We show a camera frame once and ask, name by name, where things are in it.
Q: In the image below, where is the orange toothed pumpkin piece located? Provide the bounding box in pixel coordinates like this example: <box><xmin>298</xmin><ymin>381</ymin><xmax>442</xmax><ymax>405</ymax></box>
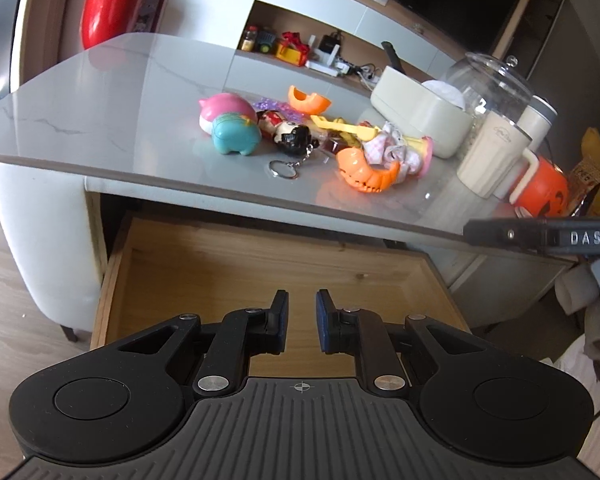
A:
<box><xmin>336</xmin><ymin>146</ymin><xmax>402</xmax><ymax>195</ymax></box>

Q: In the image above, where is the white power strip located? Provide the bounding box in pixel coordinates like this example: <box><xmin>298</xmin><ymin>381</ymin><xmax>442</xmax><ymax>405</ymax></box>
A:
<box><xmin>352</xmin><ymin>62</ymin><xmax>381</xmax><ymax>86</ymax></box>

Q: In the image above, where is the printed snack packet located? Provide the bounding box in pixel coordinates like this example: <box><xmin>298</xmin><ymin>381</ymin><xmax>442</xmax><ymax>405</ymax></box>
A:
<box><xmin>570</xmin><ymin>157</ymin><xmax>600</xmax><ymax>201</ymax></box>

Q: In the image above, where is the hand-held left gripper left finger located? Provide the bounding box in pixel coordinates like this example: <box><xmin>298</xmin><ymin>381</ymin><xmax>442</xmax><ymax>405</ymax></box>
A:
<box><xmin>117</xmin><ymin>289</ymin><xmax>290</xmax><ymax>401</ymax></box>

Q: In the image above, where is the grey patterned board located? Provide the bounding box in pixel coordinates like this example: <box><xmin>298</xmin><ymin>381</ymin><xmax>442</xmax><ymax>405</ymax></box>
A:
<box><xmin>135</xmin><ymin>0</ymin><xmax>161</xmax><ymax>33</ymax></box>

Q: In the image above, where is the dark red candy packet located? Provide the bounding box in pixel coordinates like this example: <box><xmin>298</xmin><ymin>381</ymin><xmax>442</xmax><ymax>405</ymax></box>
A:
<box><xmin>322</xmin><ymin>132</ymin><xmax>363</xmax><ymax>156</ymax></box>

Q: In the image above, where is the white soft bundle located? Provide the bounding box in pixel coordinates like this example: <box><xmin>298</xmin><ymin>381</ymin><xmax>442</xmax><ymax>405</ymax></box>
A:
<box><xmin>422</xmin><ymin>80</ymin><xmax>466</xmax><ymax>108</ymax></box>

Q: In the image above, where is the wooden drawer with white front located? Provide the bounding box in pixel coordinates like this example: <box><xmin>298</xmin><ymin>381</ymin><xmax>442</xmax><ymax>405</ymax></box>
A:
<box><xmin>90</xmin><ymin>210</ymin><xmax>473</xmax><ymax>381</ymax></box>

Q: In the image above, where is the red floor vase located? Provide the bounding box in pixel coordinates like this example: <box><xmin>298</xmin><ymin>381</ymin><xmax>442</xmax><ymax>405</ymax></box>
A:
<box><xmin>80</xmin><ymin>0</ymin><xmax>146</xmax><ymax>51</ymax></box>

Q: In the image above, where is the cream ribbed mug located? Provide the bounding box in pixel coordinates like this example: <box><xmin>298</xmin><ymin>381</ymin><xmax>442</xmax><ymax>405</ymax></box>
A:
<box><xmin>456</xmin><ymin>110</ymin><xmax>538</xmax><ymax>201</ymax></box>

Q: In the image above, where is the orange pumpkin shell piece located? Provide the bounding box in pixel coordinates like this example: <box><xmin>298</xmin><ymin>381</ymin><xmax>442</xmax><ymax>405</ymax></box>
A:
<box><xmin>287</xmin><ymin>85</ymin><xmax>332</xmax><ymax>113</ymax></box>

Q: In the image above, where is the black handle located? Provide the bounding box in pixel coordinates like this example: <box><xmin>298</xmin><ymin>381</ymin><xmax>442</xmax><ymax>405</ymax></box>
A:
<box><xmin>382</xmin><ymin>41</ymin><xmax>403</xmax><ymax>73</ymax></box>

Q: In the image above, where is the white thermos bottle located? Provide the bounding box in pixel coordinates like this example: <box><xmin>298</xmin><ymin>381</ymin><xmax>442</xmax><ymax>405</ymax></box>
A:
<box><xmin>515</xmin><ymin>94</ymin><xmax>556</xmax><ymax>153</ymax></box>

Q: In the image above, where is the orange pumpkin bucket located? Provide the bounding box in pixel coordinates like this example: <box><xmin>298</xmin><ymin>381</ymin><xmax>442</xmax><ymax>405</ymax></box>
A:
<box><xmin>515</xmin><ymin>155</ymin><xmax>571</xmax><ymax>218</ymax></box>

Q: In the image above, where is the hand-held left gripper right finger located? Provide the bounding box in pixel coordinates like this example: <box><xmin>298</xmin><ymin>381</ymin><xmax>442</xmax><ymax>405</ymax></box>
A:
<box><xmin>315</xmin><ymin>288</ymin><xmax>483</xmax><ymax>401</ymax></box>

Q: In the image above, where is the glass jar with lid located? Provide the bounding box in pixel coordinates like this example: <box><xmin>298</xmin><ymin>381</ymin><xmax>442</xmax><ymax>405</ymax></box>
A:
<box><xmin>445</xmin><ymin>52</ymin><xmax>533</xmax><ymax>126</ymax></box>

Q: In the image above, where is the teal squishy toy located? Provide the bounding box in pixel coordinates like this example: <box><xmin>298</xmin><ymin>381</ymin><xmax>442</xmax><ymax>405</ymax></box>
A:
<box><xmin>211</xmin><ymin>112</ymin><xmax>262</xmax><ymax>157</ymax></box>

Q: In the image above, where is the metal key ring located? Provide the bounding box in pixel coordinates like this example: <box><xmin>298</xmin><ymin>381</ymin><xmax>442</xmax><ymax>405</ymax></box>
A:
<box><xmin>267</xmin><ymin>152</ymin><xmax>313</xmax><ymax>182</ymax></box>

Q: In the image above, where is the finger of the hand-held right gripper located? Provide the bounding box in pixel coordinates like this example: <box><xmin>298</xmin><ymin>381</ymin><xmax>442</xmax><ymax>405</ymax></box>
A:
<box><xmin>462</xmin><ymin>217</ymin><xmax>548</xmax><ymax>254</ymax></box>

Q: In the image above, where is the white plastic stand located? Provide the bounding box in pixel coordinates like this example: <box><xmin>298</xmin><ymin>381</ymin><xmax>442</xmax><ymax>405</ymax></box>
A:
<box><xmin>306</xmin><ymin>45</ymin><xmax>353</xmax><ymax>77</ymax></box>

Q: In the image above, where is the pink pig squishy toy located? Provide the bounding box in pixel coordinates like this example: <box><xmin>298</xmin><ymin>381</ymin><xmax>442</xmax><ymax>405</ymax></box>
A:
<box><xmin>198</xmin><ymin>92</ymin><xmax>257</xmax><ymax>137</ymax></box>

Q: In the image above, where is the white table drawer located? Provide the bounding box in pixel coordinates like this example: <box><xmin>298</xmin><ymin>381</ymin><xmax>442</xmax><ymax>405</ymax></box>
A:
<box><xmin>442</xmin><ymin>250</ymin><xmax>578</xmax><ymax>313</ymax></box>

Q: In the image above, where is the red and yellow toy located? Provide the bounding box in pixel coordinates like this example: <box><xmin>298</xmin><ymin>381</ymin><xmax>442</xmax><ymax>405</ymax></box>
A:
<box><xmin>274</xmin><ymin>32</ymin><xmax>312</xmax><ymax>67</ymax></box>

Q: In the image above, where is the cream oval container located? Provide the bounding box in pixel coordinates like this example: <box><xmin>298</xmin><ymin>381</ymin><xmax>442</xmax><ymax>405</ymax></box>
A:
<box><xmin>370</xmin><ymin>65</ymin><xmax>473</xmax><ymax>160</ymax></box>

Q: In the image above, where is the white coffee table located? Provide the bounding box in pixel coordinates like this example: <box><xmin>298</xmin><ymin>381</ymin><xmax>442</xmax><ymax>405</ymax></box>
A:
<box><xmin>0</xmin><ymin>32</ymin><xmax>581</xmax><ymax>343</ymax></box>

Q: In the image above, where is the purple lace cloth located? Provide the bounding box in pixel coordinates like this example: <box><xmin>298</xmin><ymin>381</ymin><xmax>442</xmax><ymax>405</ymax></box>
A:
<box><xmin>254</xmin><ymin>94</ymin><xmax>293</xmax><ymax>113</ymax></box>

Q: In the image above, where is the yellow plastic toy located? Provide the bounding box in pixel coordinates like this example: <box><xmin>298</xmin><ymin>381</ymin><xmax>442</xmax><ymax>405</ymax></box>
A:
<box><xmin>310</xmin><ymin>115</ymin><xmax>381</xmax><ymax>143</ymax></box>

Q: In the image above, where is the red and white figurine toy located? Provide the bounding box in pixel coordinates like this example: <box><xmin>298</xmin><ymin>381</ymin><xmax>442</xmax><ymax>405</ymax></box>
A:
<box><xmin>256</xmin><ymin>109</ymin><xmax>322</xmax><ymax>157</ymax></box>

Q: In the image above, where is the pink checked doll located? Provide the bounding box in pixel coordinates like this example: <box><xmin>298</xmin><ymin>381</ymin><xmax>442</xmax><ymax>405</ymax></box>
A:
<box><xmin>362</xmin><ymin>121</ymin><xmax>435</xmax><ymax>181</ymax></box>

